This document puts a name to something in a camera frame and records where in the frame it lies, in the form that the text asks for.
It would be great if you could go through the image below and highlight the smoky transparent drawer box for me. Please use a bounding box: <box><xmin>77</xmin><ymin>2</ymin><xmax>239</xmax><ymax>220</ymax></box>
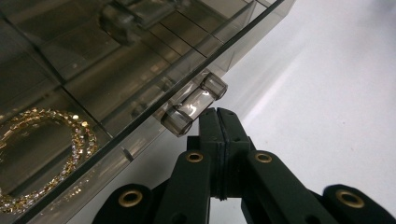
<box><xmin>0</xmin><ymin>0</ymin><xmax>260</xmax><ymax>60</ymax></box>

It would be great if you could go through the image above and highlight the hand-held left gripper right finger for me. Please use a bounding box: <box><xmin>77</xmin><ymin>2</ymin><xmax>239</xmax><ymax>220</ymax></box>
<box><xmin>217</xmin><ymin>107</ymin><xmax>257</xmax><ymax>200</ymax></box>

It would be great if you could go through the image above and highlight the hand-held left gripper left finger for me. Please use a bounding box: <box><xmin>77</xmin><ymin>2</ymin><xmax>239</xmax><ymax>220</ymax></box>
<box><xmin>186</xmin><ymin>106</ymin><xmax>226</xmax><ymax>200</ymax></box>

